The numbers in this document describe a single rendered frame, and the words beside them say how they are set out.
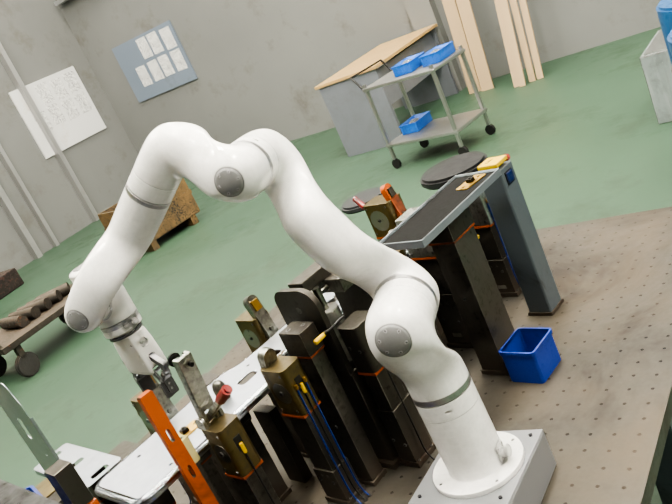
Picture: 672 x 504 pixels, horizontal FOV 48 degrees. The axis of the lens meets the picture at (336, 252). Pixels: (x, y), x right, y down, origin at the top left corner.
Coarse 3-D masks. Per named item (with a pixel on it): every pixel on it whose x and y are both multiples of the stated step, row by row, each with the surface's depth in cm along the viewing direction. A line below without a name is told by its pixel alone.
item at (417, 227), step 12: (456, 180) 196; (480, 180) 188; (444, 192) 192; (456, 192) 188; (468, 192) 184; (432, 204) 187; (444, 204) 183; (456, 204) 180; (420, 216) 183; (432, 216) 179; (444, 216) 176; (408, 228) 179; (420, 228) 175; (432, 228) 172; (396, 240) 175; (408, 240) 171
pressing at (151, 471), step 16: (272, 336) 197; (256, 352) 192; (240, 368) 187; (256, 368) 183; (256, 384) 175; (240, 400) 171; (256, 400) 169; (176, 416) 178; (192, 416) 174; (240, 416) 166; (192, 432) 167; (144, 448) 170; (160, 448) 167; (208, 448) 160; (128, 464) 166; (144, 464) 163; (160, 464) 160; (112, 480) 162; (128, 480) 160; (144, 480) 157; (160, 480) 154; (112, 496) 157; (128, 496) 154; (144, 496) 150
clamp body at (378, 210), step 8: (376, 200) 247; (384, 200) 243; (368, 208) 245; (376, 208) 243; (384, 208) 241; (392, 208) 241; (368, 216) 247; (376, 216) 245; (384, 216) 243; (392, 216) 241; (376, 224) 247; (384, 224) 245; (392, 224) 242; (376, 232) 249; (384, 232) 247
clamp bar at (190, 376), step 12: (168, 360) 151; (180, 360) 148; (192, 360) 150; (180, 372) 149; (192, 372) 151; (192, 384) 151; (204, 384) 153; (192, 396) 152; (204, 396) 153; (204, 408) 154
